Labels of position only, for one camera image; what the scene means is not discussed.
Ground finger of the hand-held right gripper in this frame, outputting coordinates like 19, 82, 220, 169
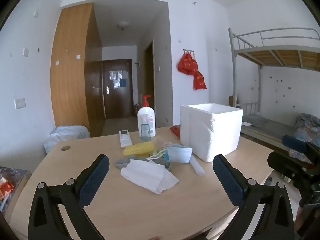
267, 151, 316, 180
282, 135, 320, 155

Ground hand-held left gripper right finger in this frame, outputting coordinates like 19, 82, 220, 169
212, 154, 295, 240

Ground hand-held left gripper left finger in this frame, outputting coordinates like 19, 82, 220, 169
28, 154, 110, 240

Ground grey sock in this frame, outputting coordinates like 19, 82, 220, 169
115, 156, 173, 172

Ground white foam box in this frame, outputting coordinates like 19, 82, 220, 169
180, 102, 244, 163

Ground white tissue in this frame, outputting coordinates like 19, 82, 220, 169
120, 159, 180, 195

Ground yellow sponge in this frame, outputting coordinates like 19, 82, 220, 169
123, 141, 155, 156

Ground blue face mask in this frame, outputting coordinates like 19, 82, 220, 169
164, 142, 184, 152
166, 146, 193, 164

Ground blue quilt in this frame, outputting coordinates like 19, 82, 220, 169
292, 113, 320, 155

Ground grey mattress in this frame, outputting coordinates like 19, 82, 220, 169
241, 114, 300, 140

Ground white foam strip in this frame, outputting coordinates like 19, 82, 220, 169
189, 155, 205, 176

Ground white remote control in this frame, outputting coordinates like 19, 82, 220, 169
119, 129, 133, 148

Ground white wrapped bundle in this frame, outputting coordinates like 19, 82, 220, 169
44, 125, 91, 154

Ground red packet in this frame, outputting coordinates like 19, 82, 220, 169
169, 125, 181, 139

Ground dark brown entrance door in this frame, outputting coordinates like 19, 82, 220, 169
102, 59, 134, 120

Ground white pump lotion bottle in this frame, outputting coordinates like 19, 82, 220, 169
137, 95, 156, 138

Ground colourful printed bag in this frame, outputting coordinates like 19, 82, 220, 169
0, 166, 32, 213

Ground metal bunk bed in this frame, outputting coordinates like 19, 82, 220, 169
228, 27, 320, 153

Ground red cloth bag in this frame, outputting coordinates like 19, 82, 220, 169
192, 71, 207, 90
177, 52, 198, 75

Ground paper notices on door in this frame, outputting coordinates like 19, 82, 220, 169
109, 70, 128, 88

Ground brown side door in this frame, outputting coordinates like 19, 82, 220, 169
144, 40, 155, 110

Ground wooden wardrobe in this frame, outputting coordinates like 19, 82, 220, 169
50, 2, 107, 138

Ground white wall switch panel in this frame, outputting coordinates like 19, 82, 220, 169
14, 98, 27, 110

